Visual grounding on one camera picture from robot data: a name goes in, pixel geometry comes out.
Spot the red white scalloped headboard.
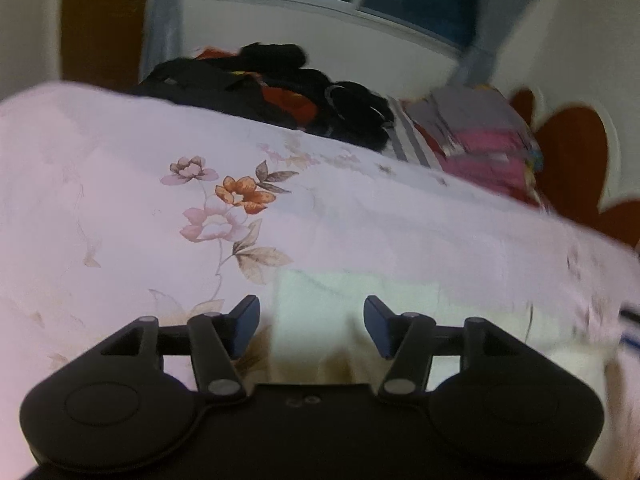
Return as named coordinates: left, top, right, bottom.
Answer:
left=510, top=87, right=640, bottom=251

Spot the grey curtain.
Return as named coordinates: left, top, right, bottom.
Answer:
left=142, top=0, right=186, bottom=81
left=447, top=0, right=551, bottom=86

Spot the white knit sweater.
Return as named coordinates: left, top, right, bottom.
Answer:
left=270, top=270, right=626, bottom=401

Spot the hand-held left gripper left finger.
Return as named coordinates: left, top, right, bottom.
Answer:
left=100, top=294, right=262, bottom=403

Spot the brown wooden door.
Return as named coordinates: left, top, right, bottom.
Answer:
left=59, top=0, right=153, bottom=91

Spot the pink floral bed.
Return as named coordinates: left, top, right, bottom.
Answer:
left=0, top=80, right=640, bottom=480

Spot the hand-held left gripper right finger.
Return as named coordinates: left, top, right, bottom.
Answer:
left=363, top=294, right=503, bottom=405

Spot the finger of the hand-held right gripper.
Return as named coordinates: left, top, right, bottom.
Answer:
left=619, top=307, right=640, bottom=351

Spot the grey white striped pillow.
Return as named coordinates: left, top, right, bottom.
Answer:
left=385, top=100, right=446, bottom=168

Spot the sliding glass window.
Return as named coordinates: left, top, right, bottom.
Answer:
left=200, top=0, right=481, bottom=56

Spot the stack of folded clothes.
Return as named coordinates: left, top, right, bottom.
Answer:
left=407, top=82, right=546, bottom=206

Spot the pile of dark clothes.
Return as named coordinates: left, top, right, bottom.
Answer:
left=130, top=42, right=396, bottom=153

